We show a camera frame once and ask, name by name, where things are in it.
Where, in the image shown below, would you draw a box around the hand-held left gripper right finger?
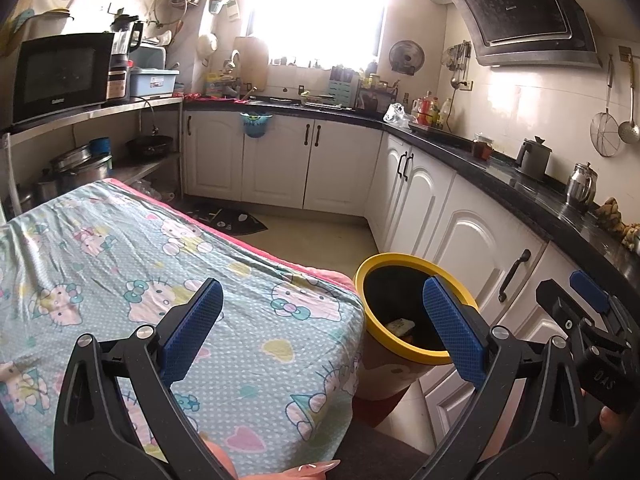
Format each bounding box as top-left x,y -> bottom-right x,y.
412,275 -> 593,480

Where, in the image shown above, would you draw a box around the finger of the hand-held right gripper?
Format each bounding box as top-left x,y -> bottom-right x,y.
536,280 -> 636,361
571,270 -> 640,333

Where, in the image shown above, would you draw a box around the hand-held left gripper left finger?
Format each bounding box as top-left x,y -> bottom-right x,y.
52,277 -> 236,480

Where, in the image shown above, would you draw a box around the yellow rimmed trash bin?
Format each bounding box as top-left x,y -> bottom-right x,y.
354,252 -> 480,401

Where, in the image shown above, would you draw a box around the person's right hand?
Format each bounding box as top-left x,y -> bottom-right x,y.
597,402 -> 629,443

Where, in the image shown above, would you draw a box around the person's left hand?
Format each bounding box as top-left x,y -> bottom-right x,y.
205,440 -> 342,480

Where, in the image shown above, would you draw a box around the ginger root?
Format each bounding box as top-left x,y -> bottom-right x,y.
597,197 -> 640,251

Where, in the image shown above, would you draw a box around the shiny steel teapot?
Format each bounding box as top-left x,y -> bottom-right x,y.
566,161 -> 599,211

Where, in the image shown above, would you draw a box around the cartoon cat printed bedsheet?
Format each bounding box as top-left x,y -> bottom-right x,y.
0,178 -> 366,480

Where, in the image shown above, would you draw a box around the black floor mat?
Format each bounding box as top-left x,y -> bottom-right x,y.
192,203 -> 268,237

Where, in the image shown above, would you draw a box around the grey steel pitcher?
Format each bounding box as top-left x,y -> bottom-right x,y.
515,136 -> 553,181

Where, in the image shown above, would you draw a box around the black kitchen countertop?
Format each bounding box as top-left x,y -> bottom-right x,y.
182,95 -> 640,286

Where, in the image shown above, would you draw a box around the steel ladle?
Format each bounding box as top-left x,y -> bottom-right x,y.
617,57 -> 640,143

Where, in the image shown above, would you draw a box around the small glass jar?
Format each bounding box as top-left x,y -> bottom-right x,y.
472,132 -> 495,160

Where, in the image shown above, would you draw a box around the white kitchen cabinets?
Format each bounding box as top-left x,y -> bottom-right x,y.
181,110 -> 640,461

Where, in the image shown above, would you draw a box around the black wok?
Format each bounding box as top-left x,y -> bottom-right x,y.
125,135 -> 173,157

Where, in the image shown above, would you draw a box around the large steel pot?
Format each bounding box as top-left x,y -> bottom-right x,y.
50,144 -> 113,193

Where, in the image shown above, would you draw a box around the small steel pot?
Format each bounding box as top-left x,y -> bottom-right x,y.
35,170 -> 61,203

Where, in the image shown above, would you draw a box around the blue hanging basket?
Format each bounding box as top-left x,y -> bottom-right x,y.
239,111 -> 274,139

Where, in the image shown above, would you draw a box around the clear plastic bag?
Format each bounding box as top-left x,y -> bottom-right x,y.
383,102 -> 418,128

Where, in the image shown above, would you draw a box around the red condiment bottle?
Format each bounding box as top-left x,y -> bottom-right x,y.
417,91 -> 436,126

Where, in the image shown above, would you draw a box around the steel shelf rack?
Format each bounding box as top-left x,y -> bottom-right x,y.
0,96 -> 185,211

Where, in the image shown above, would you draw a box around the red cloth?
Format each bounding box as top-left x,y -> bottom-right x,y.
182,92 -> 251,105

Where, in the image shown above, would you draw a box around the black spice rack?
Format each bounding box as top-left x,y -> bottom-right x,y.
357,80 -> 398,111

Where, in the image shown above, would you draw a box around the blue plastic dish box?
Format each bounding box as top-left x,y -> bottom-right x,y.
127,67 -> 181,98

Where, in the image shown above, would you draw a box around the hanging kitchen utensils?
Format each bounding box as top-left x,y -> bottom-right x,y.
445,41 -> 473,88

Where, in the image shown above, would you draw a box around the green knife organiser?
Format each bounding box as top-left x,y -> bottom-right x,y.
327,66 -> 360,106

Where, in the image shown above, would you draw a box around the wooden cutting board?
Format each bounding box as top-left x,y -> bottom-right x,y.
234,36 -> 270,92

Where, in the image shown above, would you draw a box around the white round plastic scoop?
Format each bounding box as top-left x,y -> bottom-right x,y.
197,32 -> 220,66

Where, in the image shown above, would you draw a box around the black microwave oven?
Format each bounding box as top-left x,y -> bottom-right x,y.
11,32 -> 116,123

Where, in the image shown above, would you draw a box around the black range hood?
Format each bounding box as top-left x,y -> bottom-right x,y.
440,0 -> 603,70

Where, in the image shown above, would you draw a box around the blender with dark jar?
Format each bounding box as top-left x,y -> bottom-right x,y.
106,14 -> 145,103

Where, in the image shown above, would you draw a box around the bright window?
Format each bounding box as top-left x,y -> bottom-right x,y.
247,0 -> 391,63

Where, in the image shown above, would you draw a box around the wire mesh strainer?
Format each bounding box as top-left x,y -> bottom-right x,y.
590,55 -> 622,157

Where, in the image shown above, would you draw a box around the small round wall fan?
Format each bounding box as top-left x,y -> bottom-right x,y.
389,40 -> 426,75

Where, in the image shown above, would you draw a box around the teal wall holder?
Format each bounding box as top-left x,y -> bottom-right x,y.
209,0 -> 241,21

